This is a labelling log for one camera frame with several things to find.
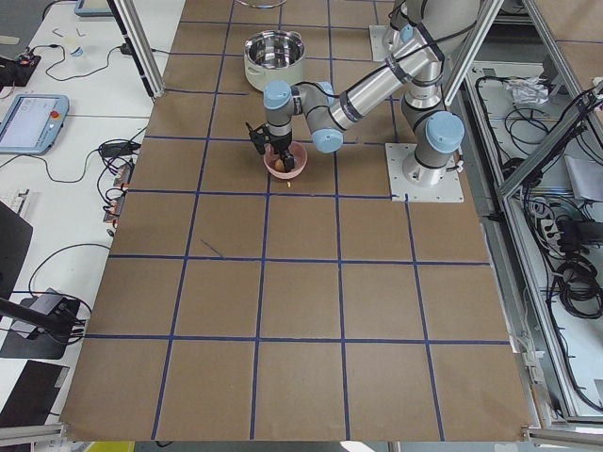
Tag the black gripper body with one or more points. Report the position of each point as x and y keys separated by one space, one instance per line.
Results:
x=281 y=143

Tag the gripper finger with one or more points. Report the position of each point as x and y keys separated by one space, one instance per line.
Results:
x=288 y=159

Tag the glass pot lid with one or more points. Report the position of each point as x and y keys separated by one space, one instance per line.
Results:
x=262 y=4

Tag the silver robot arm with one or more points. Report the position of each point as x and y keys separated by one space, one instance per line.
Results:
x=425 y=33

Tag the pale green cooking pot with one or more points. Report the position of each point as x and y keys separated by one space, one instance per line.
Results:
x=274 y=55

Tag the pink plastic bowl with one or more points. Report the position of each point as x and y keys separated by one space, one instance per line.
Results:
x=299 y=153

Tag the paper cup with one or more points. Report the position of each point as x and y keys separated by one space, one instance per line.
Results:
x=73 y=47

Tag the blue teach pendant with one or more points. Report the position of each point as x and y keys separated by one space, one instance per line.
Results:
x=92 y=8
x=32 y=123

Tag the crumpled white paper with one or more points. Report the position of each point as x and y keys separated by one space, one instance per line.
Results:
x=528 y=91

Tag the black monitor stand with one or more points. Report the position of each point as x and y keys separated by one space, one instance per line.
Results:
x=43 y=326

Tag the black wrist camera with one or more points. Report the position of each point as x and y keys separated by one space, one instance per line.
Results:
x=259 y=136

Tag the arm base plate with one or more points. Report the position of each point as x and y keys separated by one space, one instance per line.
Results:
x=382 y=39
x=410 y=182

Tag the aluminium frame post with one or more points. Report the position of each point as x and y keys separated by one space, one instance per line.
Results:
x=129 y=23

